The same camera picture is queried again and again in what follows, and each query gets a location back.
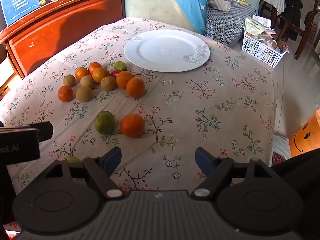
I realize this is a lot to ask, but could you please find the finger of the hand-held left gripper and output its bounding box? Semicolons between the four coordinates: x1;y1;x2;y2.
28;121;54;141

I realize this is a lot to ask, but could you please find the wooden chair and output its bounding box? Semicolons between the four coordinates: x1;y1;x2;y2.
276;10;319;60

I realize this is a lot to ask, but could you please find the pale snack bag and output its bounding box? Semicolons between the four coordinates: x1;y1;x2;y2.
245;17;267;37

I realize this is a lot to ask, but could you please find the green lime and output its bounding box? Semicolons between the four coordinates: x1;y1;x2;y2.
94;111;116;135

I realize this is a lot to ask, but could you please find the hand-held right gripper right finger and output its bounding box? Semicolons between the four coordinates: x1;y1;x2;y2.
191;147;276;200

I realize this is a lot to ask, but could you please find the pale green cushion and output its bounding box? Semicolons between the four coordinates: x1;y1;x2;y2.
124;0;198;32

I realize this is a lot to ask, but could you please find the black jacket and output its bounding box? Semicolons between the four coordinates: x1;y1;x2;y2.
279;0;304;40

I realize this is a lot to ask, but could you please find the black-white patterned cover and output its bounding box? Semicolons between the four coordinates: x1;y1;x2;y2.
205;0;258;47

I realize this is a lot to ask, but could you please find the wooden headboard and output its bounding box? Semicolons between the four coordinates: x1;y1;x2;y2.
0;0;129;79

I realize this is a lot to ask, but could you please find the orange mandarin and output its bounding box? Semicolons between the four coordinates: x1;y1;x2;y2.
115;71;135;90
75;67;90;81
92;67;111;83
57;85;74;102
120;114;145;138
126;77;146;98
88;62;102;73

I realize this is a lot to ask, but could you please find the floral bed sheet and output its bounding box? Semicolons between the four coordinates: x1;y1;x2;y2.
0;16;277;205

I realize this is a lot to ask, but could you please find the blue carton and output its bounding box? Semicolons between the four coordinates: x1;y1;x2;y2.
0;0;40;27

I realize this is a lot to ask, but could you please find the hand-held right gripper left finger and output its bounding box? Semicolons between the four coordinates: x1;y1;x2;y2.
44;146;123;199

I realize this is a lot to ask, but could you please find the white plate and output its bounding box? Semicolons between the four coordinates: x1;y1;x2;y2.
124;29;210;73

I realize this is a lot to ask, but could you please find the white perforated basket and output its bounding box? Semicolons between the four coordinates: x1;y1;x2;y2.
241;34;289;68

